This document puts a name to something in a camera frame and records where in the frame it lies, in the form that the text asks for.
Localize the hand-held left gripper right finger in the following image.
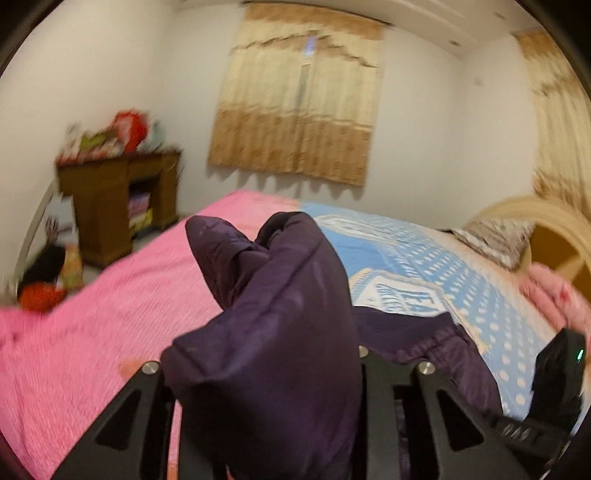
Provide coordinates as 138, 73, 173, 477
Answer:
358, 346, 527, 480

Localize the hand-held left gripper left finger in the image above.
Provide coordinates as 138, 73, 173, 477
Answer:
53, 361, 232, 480

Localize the purple quilted jacket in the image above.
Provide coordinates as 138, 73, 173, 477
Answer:
159, 211, 504, 480

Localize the pink bed sheet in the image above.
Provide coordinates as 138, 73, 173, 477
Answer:
0, 189, 305, 480

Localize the folded pink blanket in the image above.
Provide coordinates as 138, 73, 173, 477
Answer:
519, 263, 591, 333

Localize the cream wooden headboard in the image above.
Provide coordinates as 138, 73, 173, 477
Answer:
473, 196, 591, 296

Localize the patterned pillow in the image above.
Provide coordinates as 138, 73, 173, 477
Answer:
450, 217, 536, 271

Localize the colourful packet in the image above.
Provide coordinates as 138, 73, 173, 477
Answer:
62, 244, 84, 291

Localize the black bag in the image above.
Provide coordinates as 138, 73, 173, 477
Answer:
18, 244, 68, 296

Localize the stack of flat boxes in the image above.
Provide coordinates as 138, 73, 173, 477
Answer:
128, 191, 154, 232

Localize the brown wooden desk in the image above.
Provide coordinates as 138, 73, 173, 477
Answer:
55, 150, 183, 268

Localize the beige floral side curtain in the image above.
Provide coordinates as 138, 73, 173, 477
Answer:
512, 28, 591, 208

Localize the green cloth bundle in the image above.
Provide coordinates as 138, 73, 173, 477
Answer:
81, 131, 123, 155

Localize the beige floral window curtain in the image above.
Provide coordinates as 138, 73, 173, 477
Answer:
208, 2, 386, 188

